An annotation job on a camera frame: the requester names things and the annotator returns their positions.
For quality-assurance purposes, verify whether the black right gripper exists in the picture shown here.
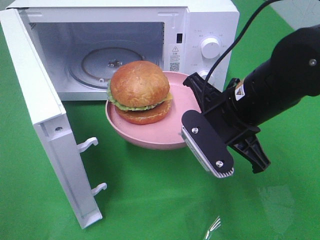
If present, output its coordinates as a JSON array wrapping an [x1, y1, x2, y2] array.
[[182, 72, 271, 174]]

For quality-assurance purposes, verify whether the pink round plate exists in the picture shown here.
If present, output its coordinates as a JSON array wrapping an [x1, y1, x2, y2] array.
[[105, 71, 201, 150]]

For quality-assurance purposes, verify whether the burger with lettuce and tomato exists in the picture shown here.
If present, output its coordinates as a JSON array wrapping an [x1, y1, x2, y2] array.
[[107, 60, 173, 125]]

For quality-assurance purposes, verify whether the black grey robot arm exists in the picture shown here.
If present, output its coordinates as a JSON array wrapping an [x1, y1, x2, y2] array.
[[181, 25, 320, 178]]

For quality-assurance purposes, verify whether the lower white microwave knob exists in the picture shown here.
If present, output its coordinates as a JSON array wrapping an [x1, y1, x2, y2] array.
[[198, 70, 215, 86]]

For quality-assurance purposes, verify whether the white microwave knob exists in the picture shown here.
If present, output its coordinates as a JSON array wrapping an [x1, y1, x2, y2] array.
[[200, 36, 221, 59], [198, 70, 215, 86]]

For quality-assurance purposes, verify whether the upper white microwave knob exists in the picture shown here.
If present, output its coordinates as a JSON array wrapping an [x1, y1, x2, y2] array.
[[200, 36, 221, 59]]

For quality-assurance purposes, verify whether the clear tape patch right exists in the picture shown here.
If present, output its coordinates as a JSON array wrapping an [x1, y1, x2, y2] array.
[[258, 185, 295, 235]]

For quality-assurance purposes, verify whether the clear tape patch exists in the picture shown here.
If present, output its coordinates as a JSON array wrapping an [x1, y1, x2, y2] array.
[[199, 215, 222, 240], [258, 185, 295, 235]]

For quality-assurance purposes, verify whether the clear tape patch near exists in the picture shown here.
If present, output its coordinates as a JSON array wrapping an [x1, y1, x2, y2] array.
[[199, 215, 222, 240]]

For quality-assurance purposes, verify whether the white microwave oven body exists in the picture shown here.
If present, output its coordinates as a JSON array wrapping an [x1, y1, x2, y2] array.
[[5, 0, 240, 101]]

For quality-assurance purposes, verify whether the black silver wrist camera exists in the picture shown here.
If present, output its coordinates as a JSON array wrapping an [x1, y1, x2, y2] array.
[[181, 110, 234, 178]]

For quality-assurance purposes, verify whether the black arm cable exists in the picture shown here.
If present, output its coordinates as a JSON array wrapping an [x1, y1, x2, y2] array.
[[201, 0, 276, 113]]

